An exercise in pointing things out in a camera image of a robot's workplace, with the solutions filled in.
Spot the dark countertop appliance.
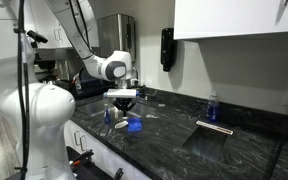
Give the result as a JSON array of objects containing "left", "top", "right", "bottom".
[{"left": 33, "top": 49, "right": 72, "bottom": 86}]

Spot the blue sponge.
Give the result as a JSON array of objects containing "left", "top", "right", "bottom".
[{"left": 127, "top": 117, "right": 144, "bottom": 133}]

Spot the stainless steel sink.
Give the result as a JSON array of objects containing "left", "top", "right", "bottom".
[{"left": 75, "top": 95, "right": 158, "bottom": 122}]

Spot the stainless paper towel dispenser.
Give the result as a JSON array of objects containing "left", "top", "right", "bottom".
[{"left": 96, "top": 13, "right": 137, "bottom": 65}]

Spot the clear dish soap bottle blue liquid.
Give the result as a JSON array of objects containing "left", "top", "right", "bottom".
[{"left": 102, "top": 92, "right": 113, "bottom": 125}]

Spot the black wall soap dispenser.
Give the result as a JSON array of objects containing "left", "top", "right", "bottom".
[{"left": 160, "top": 27, "right": 179, "bottom": 73}]

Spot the white base cabinet with handles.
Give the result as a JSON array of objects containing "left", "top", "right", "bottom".
[{"left": 63, "top": 118, "right": 152, "bottom": 180}]

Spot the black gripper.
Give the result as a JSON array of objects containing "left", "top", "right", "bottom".
[{"left": 112, "top": 97, "right": 137, "bottom": 118}]

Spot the chrome sink faucet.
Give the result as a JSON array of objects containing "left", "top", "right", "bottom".
[{"left": 130, "top": 66, "right": 153, "bottom": 102}]

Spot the black camera on stand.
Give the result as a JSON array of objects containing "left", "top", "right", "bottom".
[{"left": 26, "top": 29, "right": 49, "bottom": 50}]

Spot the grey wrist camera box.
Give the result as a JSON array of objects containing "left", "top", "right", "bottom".
[{"left": 130, "top": 78, "right": 141, "bottom": 89}]

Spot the white wall cabinet with handle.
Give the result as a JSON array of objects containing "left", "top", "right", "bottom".
[{"left": 173, "top": 0, "right": 288, "bottom": 41}]

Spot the clear spray bottle blue liquid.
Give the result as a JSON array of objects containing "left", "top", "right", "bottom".
[{"left": 206, "top": 91, "right": 221, "bottom": 123}]

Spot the countertop waste chute opening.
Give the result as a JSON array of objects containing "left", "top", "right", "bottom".
[{"left": 181, "top": 120, "right": 235, "bottom": 163}]

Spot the black clamp with orange tip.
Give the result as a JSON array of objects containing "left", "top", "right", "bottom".
[{"left": 66, "top": 146, "right": 125, "bottom": 180}]

